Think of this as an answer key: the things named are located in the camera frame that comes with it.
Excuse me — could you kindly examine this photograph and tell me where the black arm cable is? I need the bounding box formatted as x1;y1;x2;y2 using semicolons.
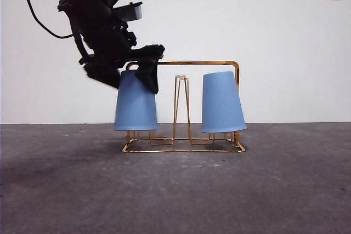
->
13;0;80;39

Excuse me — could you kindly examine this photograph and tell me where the gold wire cup rack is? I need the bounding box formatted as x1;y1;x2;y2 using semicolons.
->
122;60;247;153

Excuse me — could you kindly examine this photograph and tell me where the blue ribbed plastic cup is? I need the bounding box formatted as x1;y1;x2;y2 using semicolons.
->
113;69;159;132
201;71;247;134

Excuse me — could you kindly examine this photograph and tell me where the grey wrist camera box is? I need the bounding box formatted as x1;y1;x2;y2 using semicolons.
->
112;1;144;23

